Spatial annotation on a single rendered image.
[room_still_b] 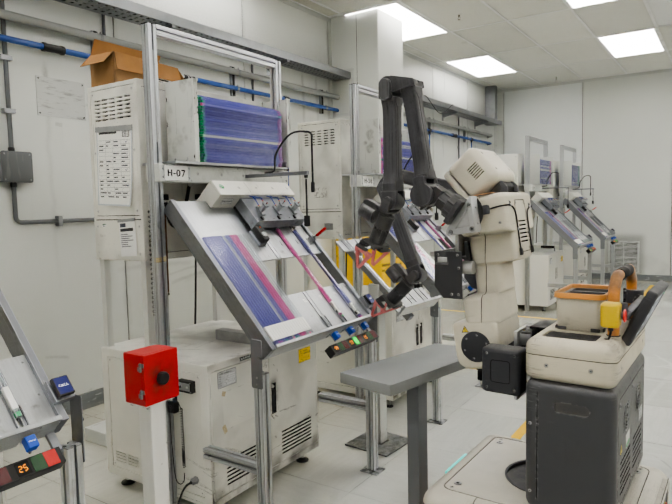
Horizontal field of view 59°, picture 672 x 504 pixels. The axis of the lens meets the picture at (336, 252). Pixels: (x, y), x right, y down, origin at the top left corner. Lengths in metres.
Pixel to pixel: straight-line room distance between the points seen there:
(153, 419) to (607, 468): 1.31
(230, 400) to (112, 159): 1.08
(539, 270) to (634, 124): 3.62
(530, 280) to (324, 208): 3.66
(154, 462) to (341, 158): 2.18
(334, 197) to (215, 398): 1.66
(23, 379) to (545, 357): 1.38
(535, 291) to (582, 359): 5.06
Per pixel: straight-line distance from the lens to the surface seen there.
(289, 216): 2.65
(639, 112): 9.77
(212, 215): 2.43
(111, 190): 2.62
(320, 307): 2.42
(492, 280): 2.05
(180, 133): 2.47
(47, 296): 3.80
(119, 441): 2.84
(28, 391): 1.62
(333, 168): 3.60
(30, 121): 3.79
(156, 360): 1.89
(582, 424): 1.86
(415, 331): 3.74
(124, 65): 2.69
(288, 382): 2.70
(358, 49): 5.88
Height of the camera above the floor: 1.21
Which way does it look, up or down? 5 degrees down
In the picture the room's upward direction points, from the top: 1 degrees counter-clockwise
